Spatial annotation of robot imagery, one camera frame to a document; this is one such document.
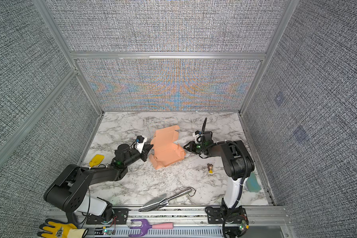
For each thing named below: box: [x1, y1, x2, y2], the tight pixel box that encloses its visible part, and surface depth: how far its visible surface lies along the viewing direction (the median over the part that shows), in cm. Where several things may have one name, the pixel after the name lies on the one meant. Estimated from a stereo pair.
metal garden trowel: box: [138, 188, 192, 212], surface depth 79 cm
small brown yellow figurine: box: [207, 163, 214, 174], surface depth 90 cm
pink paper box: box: [148, 124, 186, 170], surface depth 93 cm
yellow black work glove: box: [37, 218, 89, 238], surface depth 69 cm
